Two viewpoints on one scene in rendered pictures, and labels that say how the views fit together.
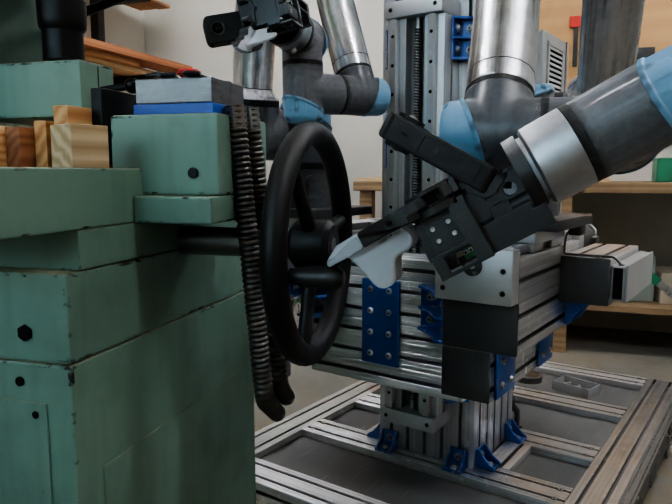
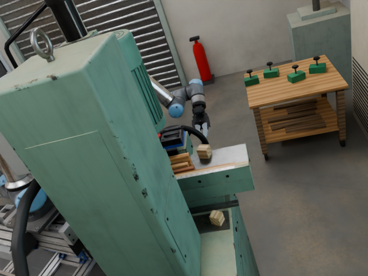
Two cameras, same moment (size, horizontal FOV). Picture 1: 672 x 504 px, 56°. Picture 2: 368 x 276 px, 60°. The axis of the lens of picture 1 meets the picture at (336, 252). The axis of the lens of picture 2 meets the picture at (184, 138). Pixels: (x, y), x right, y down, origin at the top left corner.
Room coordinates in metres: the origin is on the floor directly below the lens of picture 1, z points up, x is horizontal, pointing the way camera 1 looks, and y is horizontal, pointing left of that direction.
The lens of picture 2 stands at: (0.75, 1.30, 1.65)
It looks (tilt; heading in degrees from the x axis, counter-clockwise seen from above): 31 degrees down; 268
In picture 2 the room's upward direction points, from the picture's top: 20 degrees counter-clockwise
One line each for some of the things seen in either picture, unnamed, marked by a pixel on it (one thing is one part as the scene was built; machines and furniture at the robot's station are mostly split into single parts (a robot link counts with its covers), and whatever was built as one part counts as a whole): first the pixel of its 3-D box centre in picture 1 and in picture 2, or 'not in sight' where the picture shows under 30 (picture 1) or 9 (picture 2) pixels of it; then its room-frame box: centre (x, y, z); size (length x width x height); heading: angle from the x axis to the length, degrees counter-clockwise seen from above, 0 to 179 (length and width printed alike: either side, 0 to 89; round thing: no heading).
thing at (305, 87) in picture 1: (310, 93); not in sight; (1.21, 0.05, 1.04); 0.11 x 0.08 x 0.11; 121
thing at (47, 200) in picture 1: (134, 192); (175, 172); (0.80, 0.26, 0.87); 0.61 x 0.30 x 0.06; 164
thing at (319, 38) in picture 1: (302, 39); not in sight; (1.20, 0.06, 1.14); 0.11 x 0.08 x 0.09; 164
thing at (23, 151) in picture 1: (73, 150); (169, 176); (0.82, 0.34, 0.92); 0.20 x 0.02 x 0.05; 164
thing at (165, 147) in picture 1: (193, 156); (173, 151); (0.78, 0.17, 0.91); 0.15 x 0.14 x 0.09; 164
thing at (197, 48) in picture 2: not in sight; (201, 60); (0.10, -2.49, 0.30); 0.19 x 0.18 x 0.60; 70
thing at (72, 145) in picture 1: (80, 146); (204, 151); (0.66, 0.27, 0.92); 0.04 x 0.04 x 0.04; 54
